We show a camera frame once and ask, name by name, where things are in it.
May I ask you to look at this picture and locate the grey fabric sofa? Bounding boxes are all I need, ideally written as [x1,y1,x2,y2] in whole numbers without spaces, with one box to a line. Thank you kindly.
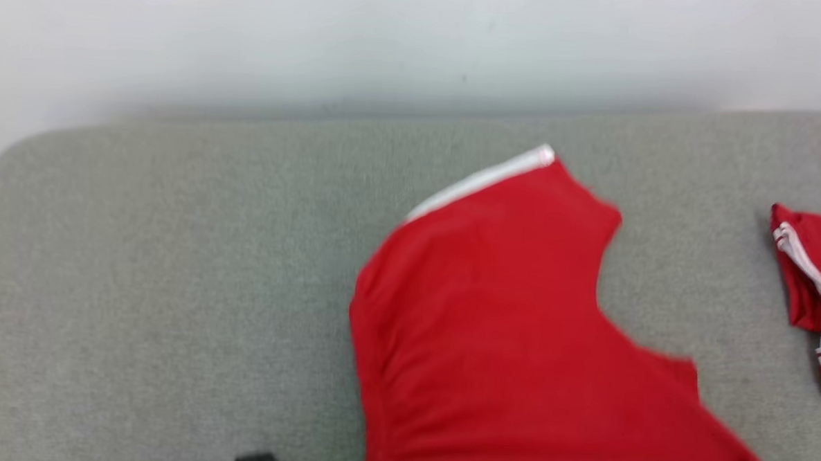
[0,75,821,461]

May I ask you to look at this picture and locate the red white basketball jersey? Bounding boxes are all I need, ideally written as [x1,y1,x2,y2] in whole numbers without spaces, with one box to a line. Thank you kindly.
[761,203,821,404]

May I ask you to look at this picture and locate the red white-trimmed shorts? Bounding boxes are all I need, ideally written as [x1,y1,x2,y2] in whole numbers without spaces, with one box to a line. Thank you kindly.
[341,136,786,461]

